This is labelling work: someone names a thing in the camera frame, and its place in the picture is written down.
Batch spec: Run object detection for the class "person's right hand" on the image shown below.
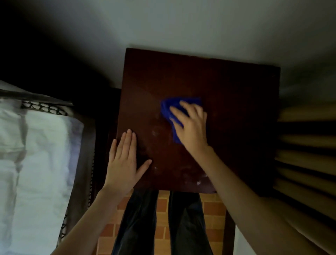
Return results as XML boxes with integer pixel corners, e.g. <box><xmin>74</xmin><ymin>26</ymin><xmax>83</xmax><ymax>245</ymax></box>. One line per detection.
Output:
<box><xmin>169</xmin><ymin>100</ymin><xmax>213</xmax><ymax>156</ymax></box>

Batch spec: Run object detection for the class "person's left hand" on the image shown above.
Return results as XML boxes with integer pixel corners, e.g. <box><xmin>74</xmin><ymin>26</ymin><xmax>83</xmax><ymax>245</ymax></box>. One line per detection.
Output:
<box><xmin>103</xmin><ymin>129</ymin><xmax>153</xmax><ymax>197</ymax></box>

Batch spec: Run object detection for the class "blue cleaning cloth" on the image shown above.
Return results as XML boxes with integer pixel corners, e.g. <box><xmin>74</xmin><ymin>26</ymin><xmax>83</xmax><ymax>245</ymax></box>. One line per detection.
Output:
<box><xmin>161</xmin><ymin>97</ymin><xmax>202</xmax><ymax>144</ymax></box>

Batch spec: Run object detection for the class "person's right forearm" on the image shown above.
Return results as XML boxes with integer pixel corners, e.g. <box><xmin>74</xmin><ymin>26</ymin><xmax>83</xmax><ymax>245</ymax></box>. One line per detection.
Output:
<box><xmin>195</xmin><ymin>147</ymin><xmax>324</xmax><ymax>255</ymax></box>

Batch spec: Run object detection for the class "person's left forearm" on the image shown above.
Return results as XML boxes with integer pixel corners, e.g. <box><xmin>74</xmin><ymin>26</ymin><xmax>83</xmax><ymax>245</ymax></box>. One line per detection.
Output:
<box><xmin>51</xmin><ymin>185</ymin><xmax>127</xmax><ymax>255</ymax></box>

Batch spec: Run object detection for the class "dark brown wooden side table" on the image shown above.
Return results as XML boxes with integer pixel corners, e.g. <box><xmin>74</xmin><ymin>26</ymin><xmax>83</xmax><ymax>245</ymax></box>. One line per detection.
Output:
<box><xmin>116</xmin><ymin>48</ymin><xmax>281</xmax><ymax>255</ymax></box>

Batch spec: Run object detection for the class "person's left leg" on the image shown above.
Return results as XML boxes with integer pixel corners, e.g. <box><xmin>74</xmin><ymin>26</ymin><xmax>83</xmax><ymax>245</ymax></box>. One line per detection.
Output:
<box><xmin>111</xmin><ymin>189</ymin><xmax>159</xmax><ymax>255</ymax></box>

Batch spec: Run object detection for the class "person's leg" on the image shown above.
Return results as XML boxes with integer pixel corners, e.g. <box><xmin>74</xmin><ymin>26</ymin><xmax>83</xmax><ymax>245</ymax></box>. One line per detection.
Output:
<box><xmin>168</xmin><ymin>191</ymin><xmax>214</xmax><ymax>255</ymax></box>
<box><xmin>111</xmin><ymin>189</ymin><xmax>159</xmax><ymax>255</ymax></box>

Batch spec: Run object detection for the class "person's right leg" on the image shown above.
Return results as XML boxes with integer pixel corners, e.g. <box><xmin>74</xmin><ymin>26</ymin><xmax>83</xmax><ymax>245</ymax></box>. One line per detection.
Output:
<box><xmin>168</xmin><ymin>191</ymin><xmax>214</xmax><ymax>255</ymax></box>

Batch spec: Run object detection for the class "white bed sheet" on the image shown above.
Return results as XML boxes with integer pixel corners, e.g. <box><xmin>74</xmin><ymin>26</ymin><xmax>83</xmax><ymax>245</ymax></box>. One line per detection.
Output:
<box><xmin>0</xmin><ymin>98</ymin><xmax>84</xmax><ymax>255</ymax></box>

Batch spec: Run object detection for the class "wooden louvered shutter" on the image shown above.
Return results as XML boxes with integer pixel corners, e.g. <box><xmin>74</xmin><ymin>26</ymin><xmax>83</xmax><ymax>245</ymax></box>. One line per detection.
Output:
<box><xmin>272</xmin><ymin>103</ymin><xmax>336</xmax><ymax>255</ymax></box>

